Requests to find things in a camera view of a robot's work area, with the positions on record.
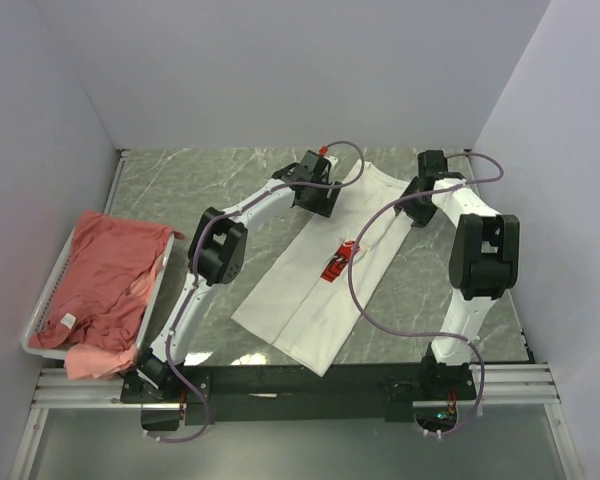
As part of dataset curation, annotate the white t-shirt red print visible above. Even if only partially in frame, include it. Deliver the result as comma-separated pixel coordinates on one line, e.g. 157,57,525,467
231,162,411,376

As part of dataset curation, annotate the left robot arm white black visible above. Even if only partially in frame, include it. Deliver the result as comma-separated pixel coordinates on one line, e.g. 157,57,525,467
137,146,342,402

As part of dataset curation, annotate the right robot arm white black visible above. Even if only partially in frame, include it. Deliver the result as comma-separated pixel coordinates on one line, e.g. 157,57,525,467
394,150,520,399

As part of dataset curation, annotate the red t-shirt in tray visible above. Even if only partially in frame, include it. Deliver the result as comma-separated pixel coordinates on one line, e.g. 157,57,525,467
28,211,184,353

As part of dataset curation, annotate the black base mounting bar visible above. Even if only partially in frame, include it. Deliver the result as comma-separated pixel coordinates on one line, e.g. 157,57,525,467
120,363,477,431

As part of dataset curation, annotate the pink t-shirt in tray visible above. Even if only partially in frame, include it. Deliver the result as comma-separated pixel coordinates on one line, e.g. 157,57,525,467
64,257,162,380

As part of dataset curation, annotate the white plastic tray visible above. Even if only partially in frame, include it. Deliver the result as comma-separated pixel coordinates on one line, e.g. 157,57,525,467
20,231,175,360

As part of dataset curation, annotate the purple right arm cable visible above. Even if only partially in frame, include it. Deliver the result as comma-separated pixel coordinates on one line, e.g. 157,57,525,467
347,152,505,441

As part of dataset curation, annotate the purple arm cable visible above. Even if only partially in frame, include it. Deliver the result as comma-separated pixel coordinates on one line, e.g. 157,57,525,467
164,140,366,445
347,152,505,441

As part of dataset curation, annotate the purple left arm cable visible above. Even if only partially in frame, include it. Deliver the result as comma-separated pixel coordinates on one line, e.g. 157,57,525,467
164,140,366,445

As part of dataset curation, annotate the aluminium frame rail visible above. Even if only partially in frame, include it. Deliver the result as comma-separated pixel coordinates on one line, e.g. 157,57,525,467
10,362,584,479

